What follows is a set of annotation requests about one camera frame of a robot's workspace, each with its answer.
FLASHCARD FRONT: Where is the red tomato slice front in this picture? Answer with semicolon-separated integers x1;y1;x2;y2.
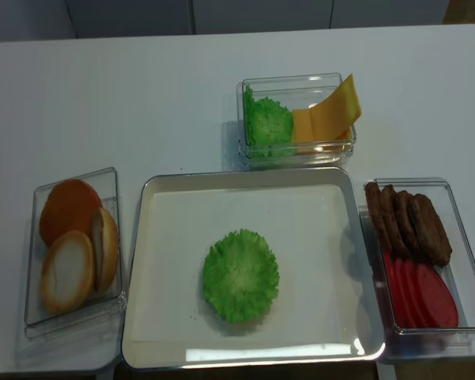
413;264;459;329

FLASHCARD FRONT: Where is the clear lettuce cheese container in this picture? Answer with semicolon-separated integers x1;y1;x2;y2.
236;73;357;169

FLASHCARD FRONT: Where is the folded yellow cheese slice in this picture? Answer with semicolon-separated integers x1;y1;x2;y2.
292;108;314;143

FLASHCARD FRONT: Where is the tall yellow cheese slice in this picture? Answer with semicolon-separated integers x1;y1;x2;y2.
309;74;362;142

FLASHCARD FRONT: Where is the green lettuce in container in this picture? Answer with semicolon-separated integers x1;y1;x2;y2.
243;85;294;158

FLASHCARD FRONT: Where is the silver metal tray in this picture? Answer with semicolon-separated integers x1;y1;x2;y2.
121;167;386;369

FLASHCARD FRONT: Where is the white paper tray liner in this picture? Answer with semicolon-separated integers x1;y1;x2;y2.
133;185;371;346

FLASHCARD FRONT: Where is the green lettuce leaf on tray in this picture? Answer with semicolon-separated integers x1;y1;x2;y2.
202;229;279;324

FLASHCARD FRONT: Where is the brown patty far left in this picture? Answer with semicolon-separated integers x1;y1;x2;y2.
364;181;393;253

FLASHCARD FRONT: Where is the brown patty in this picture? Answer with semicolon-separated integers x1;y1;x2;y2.
364;181;393;253
408;194;452;268
393;190;427;263
380;184;411;260

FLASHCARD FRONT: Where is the bun half standing upright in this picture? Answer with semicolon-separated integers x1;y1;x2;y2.
91;207;119;292

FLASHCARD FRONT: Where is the orange top bun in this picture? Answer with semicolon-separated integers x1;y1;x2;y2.
39;179;102;248

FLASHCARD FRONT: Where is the clear bun container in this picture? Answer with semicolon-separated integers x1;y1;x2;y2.
23;167;127;340

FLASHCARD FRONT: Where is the bun half cut side up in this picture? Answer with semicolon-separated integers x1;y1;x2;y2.
40;230;95;314

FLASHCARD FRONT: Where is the brown patty front right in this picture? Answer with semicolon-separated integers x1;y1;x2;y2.
408;194;452;268

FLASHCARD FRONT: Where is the clear patty tomato container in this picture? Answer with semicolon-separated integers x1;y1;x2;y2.
359;178;475;352

